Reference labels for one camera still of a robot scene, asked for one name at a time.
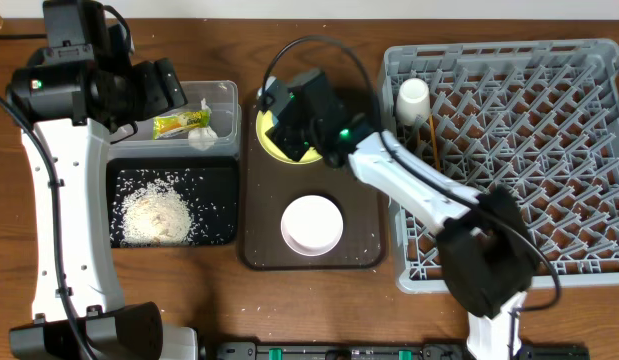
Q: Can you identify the green snack wrapper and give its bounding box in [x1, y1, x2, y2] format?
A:
[153, 110, 211, 140]

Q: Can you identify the clear plastic bin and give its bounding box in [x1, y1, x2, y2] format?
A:
[109, 80, 242, 160]

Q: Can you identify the cream plastic cup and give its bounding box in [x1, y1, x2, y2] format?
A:
[395, 78, 431, 128]

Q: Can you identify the grey dishwasher rack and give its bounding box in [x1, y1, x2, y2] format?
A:
[378, 39, 619, 287]

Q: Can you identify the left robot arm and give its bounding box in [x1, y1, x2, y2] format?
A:
[2, 45, 199, 359]

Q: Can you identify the pile of rice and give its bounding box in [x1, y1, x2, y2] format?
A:
[121, 179, 192, 245]

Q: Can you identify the white tissue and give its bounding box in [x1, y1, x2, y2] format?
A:
[188, 99, 218, 151]

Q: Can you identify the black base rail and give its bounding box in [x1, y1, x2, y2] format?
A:
[216, 342, 591, 360]

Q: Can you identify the black tray bin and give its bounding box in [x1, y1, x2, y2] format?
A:
[106, 157, 239, 248]

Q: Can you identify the brown serving tray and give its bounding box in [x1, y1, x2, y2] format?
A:
[237, 102, 386, 271]

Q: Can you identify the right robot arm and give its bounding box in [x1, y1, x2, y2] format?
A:
[266, 115, 539, 359]

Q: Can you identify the yellow plate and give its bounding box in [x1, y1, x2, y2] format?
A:
[255, 111, 322, 165]

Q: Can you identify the white pink bowl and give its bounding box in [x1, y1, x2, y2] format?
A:
[280, 195, 344, 257]

